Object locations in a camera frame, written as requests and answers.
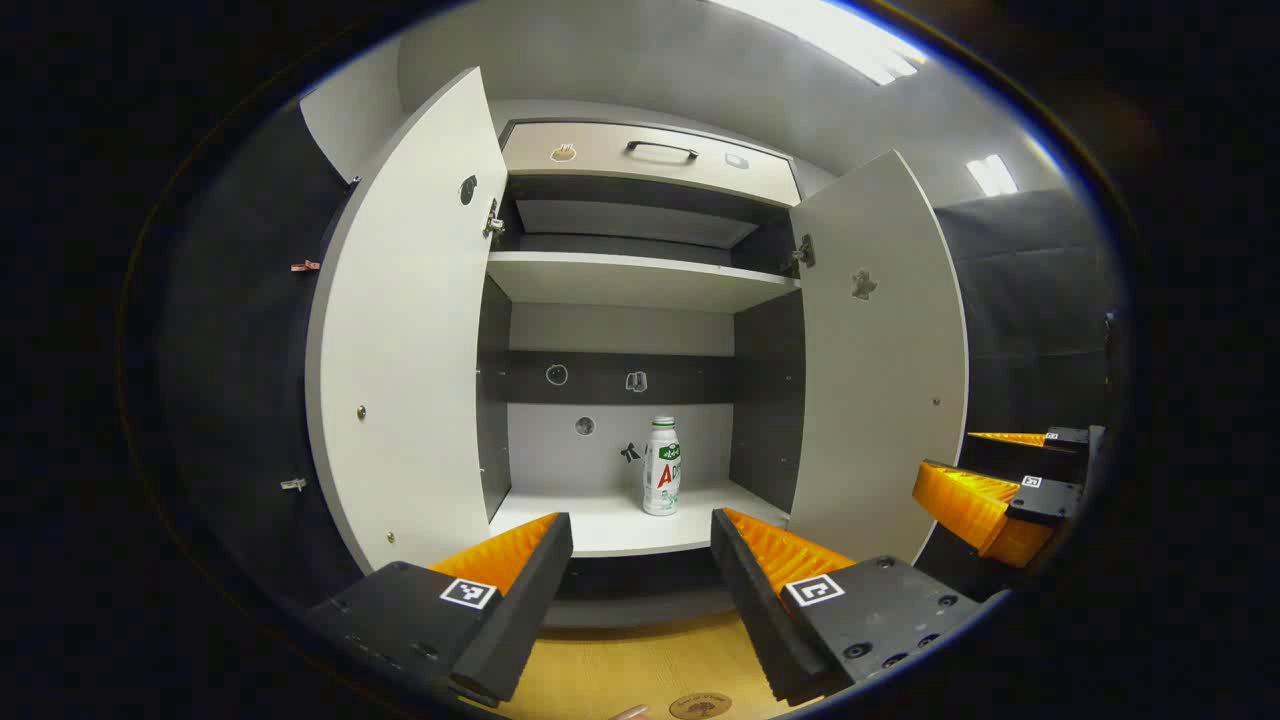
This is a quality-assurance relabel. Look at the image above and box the grey cabinet shelf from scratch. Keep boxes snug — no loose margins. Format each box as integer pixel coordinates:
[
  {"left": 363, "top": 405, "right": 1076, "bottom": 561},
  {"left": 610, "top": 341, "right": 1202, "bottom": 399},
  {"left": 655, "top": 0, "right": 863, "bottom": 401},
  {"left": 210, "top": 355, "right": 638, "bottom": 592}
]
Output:
[{"left": 515, "top": 198, "right": 759, "bottom": 250}]

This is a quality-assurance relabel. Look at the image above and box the white and grey cabinet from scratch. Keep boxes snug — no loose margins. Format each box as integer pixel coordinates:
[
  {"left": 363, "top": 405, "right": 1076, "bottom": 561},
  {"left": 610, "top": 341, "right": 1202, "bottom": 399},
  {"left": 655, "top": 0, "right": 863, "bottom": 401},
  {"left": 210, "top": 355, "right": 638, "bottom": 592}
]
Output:
[{"left": 478, "top": 98, "right": 836, "bottom": 631}]

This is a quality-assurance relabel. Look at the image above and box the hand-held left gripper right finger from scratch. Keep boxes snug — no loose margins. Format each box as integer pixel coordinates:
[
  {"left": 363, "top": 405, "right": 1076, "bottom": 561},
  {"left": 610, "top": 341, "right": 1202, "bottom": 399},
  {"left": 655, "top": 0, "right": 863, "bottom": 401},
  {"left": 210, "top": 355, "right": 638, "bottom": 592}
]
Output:
[{"left": 710, "top": 507, "right": 1001, "bottom": 706}]

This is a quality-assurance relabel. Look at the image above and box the white plastic bottle green label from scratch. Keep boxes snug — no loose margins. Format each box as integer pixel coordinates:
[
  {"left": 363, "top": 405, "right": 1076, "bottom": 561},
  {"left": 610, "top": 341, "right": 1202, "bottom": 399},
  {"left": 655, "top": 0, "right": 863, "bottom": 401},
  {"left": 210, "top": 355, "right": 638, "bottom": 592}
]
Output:
[{"left": 642, "top": 416, "right": 682, "bottom": 517}]

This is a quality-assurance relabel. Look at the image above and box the white cabinet shelf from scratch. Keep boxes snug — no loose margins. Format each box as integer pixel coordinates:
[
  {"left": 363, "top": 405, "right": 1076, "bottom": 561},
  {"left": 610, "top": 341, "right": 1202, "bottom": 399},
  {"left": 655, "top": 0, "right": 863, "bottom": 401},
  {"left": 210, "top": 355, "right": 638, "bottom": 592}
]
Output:
[
  {"left": 487, "top": 250, "right": 801, "bottom": 313},
  {"left": 490, "top": 480, "right": 791, "bottom": 558}
]

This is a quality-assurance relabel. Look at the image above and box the small ceiling light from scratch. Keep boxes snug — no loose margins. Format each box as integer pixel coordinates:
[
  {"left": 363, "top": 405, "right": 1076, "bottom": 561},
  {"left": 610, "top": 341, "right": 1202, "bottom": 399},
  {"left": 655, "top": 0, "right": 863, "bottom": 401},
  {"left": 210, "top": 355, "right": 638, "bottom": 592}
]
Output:
[{"left": 965, "top": 153, "right": 1020, "bottom": 198}]

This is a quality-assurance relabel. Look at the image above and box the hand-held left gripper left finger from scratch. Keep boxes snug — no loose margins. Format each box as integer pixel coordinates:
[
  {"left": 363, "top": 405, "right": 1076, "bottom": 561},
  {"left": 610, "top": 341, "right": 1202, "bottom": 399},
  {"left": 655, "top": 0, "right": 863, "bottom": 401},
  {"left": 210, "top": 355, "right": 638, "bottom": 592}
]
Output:
[{"left": 305, "top": 512, "right": 574, "bottom": 709}]

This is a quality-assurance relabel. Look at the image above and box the white cabinet door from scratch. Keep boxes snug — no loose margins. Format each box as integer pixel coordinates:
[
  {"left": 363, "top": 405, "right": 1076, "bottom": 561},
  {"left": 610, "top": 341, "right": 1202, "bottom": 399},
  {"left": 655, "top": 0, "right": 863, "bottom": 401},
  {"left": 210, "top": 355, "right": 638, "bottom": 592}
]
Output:
[
  {"left": 788, "top": 150, "right": 969, "bottom": 566},
  {"left": 305, "top": 67, "right": 509, "bottom": 576}
]

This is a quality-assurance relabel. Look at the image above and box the long ceiling light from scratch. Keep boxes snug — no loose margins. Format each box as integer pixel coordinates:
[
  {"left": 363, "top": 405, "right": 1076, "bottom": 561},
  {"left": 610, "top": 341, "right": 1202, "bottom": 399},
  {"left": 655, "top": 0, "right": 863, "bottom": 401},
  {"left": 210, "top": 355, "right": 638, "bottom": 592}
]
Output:
[{"left": 715, "top": 0, "right": 933, "bottom": 87}]

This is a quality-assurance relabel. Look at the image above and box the black backdrop cloth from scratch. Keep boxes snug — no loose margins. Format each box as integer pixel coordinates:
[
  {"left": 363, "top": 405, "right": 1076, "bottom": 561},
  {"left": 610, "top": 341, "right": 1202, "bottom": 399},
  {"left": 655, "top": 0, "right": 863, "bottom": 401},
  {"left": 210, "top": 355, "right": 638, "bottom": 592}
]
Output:
[
  {"left": 158, "top": 100, "right": 363, "bottom": 606},
  {"left": 932, "top": 188, "right": 1113, "bottom": 441}
]

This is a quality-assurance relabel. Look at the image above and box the white cabinet drawer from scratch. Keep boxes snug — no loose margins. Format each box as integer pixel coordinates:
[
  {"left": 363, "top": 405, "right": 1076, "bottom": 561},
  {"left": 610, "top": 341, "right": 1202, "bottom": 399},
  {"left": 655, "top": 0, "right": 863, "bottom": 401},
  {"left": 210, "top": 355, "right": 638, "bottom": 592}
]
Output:
[{"left": 500, "top": 120, "right": 803, "bottom": 208}]

